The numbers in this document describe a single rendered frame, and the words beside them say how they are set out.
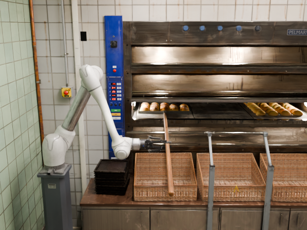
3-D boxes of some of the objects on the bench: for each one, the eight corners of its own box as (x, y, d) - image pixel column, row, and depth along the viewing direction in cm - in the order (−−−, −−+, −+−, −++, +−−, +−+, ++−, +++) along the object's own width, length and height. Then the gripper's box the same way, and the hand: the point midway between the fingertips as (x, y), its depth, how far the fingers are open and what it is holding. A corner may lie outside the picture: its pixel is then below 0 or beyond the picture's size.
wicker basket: (194, 178, 349) (195, 152, 342) (251, 178, 349) (252, 152, 342) (201, 202, 301) (202, 172, 295) (266, 201, 302) (269, 172, 295)
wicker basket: (134, 178, 349) (134, 152, 342) (191, 177, 350) (192, 151, 343) (133, 201, 302) (132, 172, 295) (197, 201, 303) (198, 172, 296)
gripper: (140, 132, 264) (171, 133, 264) (140, 152, 268) (171, 152, 268) (139, 135, 257) (172, 135, 257) (140, 155, 261) (171, 156, 261)
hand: (166, 144), depth 262 cm, fingers closed on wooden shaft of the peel, 3 cm apart
